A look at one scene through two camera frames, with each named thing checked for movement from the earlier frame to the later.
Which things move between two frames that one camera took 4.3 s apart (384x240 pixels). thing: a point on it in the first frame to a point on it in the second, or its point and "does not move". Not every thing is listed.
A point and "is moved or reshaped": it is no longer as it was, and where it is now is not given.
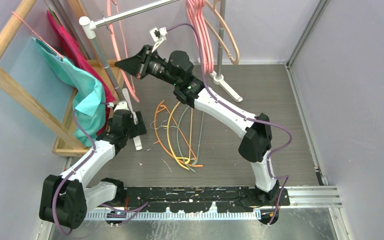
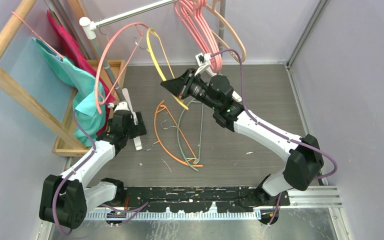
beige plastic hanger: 214,8 is moved or reshaped
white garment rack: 88,26 does not move
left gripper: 139,130 does not move
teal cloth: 89,97 does not move
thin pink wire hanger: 131,87 to 104,52
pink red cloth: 71,52 does not move
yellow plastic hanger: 177,158 is moved or reshaped
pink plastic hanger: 194,9 is moved or reshaped
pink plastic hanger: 197,20 is moved or reshaped
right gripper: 138,65 to 180,86
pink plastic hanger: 194,8 is moved or reshaped
